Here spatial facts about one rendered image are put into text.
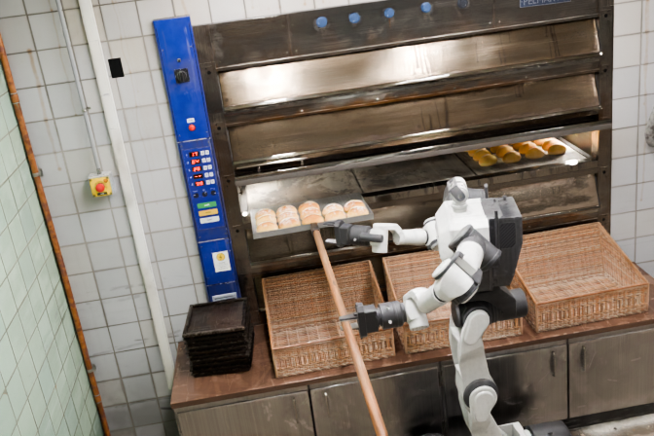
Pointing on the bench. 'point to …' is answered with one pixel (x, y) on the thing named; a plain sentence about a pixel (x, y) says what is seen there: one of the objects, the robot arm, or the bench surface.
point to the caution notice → (221, 261)
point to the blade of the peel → (320, 211)
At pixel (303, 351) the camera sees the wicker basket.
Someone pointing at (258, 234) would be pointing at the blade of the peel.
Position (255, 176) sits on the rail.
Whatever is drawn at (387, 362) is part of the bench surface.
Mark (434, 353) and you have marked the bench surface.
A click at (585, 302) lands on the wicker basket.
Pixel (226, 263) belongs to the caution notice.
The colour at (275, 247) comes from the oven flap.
